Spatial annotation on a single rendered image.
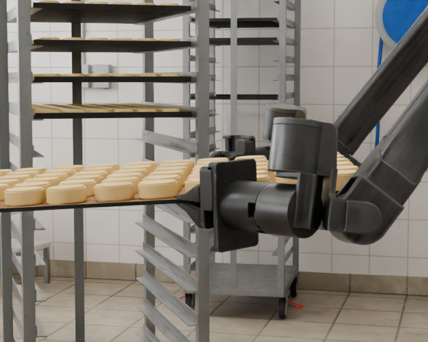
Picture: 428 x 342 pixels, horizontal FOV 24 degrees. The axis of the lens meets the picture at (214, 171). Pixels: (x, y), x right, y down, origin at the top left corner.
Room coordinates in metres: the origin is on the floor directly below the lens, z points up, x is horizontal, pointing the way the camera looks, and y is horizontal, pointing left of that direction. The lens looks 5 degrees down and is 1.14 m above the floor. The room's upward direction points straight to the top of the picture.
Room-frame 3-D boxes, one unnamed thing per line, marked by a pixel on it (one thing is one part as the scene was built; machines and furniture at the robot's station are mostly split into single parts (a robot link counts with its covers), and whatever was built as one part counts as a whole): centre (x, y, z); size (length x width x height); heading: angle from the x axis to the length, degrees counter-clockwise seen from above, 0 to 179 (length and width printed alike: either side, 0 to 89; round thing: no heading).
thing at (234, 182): (1.11, -0.04, 1.00); 0.07 x 0.07 x 0.10; 43
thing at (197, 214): (1.16, 0.01, 1.00); 0.09 x 0.07 x 0.07; 43
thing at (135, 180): (1.29, 0.12, 1.00); 0.05 x 0.05 x 0.02
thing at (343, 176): (1.21, -0.16, 1.02); 0.05 x 0.05 x 0.02
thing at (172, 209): (2.83, 0.15, 0.78); 0.64 x 0.03 x 0.03; 17
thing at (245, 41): (4.89, -0.15, 1.32); 0.60 x 0.40 x 0.01; 169
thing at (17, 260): (2.72, 0.52, 0.60); 0.64 x 0.03 x 0.03; 17
